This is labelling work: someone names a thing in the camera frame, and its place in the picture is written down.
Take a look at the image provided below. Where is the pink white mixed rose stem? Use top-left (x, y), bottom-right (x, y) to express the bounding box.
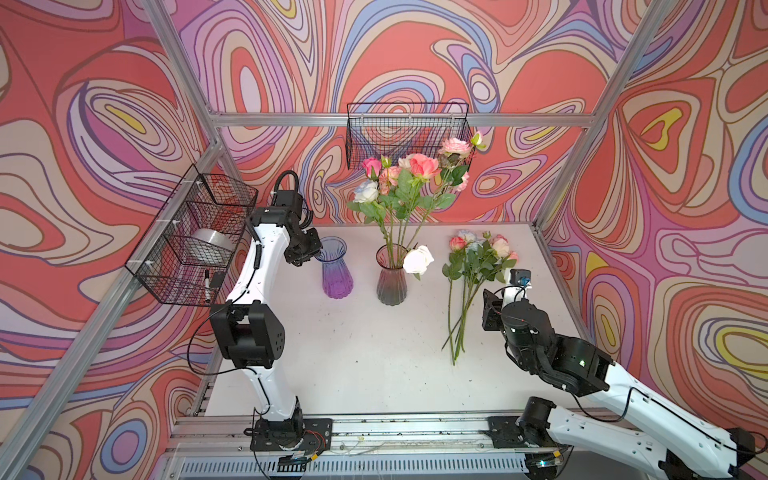
top-left (442, 229), bottom-right (519, 366)

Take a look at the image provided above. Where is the black wire basket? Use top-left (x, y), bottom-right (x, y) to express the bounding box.
top-left (345, 100), bottom-right (472, 170)
top-left (125, 166), bottom-right (258, 307)

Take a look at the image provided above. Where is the black wire basket left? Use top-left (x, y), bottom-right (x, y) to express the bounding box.
top-left (125, 166), bottom-right (258, 307)

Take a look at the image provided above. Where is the coral pink rose stem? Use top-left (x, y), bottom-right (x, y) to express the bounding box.
top-left (395, 153), bottom-right (440, 250)

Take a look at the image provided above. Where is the pink grey glass vase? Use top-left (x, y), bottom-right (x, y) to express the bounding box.
top-left (376, 244), bottom-right (408, 306)

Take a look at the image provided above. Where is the white tape roll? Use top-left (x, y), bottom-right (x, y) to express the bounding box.
top-left (192, 228), bottom-right (235, 251)

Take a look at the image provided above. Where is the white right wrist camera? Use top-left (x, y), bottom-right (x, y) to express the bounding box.
top-left (502, 268), bottom-right (532, 307)

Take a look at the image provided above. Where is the purple blue glass vase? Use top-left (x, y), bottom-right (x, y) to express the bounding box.
top-left (315, 236), bottom-right (354, 299)

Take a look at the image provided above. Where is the black wire basket back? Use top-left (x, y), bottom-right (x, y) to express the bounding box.
top-left (345, 100), bottom-right (472, 170)

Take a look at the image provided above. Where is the pale blue rose stem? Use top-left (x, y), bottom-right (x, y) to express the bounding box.
top-left (347, 179), bottom-right (404, 267)

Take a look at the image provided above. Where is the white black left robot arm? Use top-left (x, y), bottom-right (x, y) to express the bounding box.
top-left (206, 170), bottom-right (327, 459)

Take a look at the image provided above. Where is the small pink bud rose stem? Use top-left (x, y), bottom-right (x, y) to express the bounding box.
top-left (425, 130), bottom-right (486, 215)

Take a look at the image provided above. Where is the pink spray rose stem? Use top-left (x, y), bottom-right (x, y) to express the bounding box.
top-left (377, 155), bottom-right (403, 253)

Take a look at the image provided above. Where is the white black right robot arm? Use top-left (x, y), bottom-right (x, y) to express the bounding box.
top-left (482, 286), bottom-right (758, 479)

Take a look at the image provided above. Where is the aluminium frame post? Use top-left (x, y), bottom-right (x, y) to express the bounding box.
top-left (143, 1), bottom-right (243, 181)

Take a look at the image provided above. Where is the bright pink rose stem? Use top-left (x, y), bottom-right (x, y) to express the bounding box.
top-left (362, 158), bottom-right (382, 181)

